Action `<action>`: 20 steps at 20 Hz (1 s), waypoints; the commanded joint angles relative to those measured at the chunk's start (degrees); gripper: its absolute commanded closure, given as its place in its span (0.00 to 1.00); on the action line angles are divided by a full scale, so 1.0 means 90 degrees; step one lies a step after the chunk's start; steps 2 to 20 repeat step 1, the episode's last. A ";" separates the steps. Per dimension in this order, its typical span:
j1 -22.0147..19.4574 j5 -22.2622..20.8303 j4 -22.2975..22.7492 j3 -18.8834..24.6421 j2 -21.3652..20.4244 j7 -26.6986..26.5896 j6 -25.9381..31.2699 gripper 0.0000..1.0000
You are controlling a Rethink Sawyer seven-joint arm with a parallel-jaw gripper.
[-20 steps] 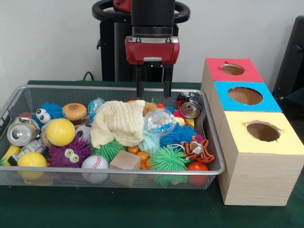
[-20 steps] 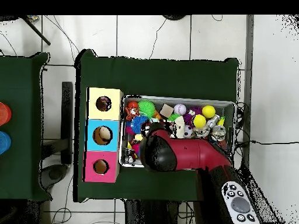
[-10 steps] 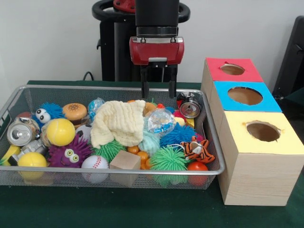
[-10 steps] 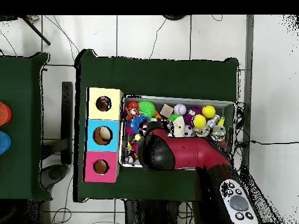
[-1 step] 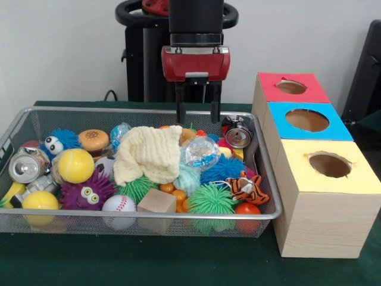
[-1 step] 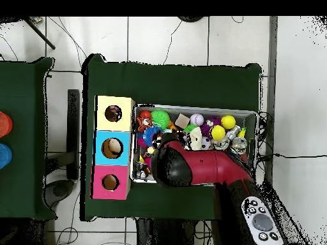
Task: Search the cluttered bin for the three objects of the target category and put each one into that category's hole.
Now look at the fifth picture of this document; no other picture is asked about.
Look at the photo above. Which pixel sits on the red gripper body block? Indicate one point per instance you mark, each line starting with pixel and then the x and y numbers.
pixel 178 64

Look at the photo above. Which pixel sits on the green cloth on side table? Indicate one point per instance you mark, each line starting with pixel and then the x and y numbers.
pixel 372 128

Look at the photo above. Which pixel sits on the purple spiky monster toy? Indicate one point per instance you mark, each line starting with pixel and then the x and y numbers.
pixel 77 193

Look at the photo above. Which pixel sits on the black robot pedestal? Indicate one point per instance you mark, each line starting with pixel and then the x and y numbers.
pixel 143 59

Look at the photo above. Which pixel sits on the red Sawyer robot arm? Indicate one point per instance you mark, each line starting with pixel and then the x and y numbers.
pixel 196 18

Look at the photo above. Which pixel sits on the yellow tennis ball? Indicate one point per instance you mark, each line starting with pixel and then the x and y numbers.
pixel 76 165

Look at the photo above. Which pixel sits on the white baseball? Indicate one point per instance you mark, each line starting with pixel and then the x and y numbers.
pixel 119 204

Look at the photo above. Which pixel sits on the cream waffle cloth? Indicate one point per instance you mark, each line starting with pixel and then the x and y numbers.
pixel 146 155

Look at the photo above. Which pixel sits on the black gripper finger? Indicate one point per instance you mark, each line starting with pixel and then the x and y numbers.
pixel 215 102
pixel 180 104

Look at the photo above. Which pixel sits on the tiger plush toy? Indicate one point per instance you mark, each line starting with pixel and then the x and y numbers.
pixel 248 187

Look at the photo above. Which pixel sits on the wooden box with three holes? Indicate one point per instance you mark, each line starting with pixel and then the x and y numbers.
pixel 324 223

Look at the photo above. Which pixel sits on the plain yellow ball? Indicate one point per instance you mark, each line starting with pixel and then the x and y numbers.
pixel 40 201

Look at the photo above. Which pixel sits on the green spiky rubber ball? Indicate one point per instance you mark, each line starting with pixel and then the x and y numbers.
pixel 209 198

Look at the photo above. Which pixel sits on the crushed silver drink can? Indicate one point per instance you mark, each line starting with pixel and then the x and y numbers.
pixel 23 169

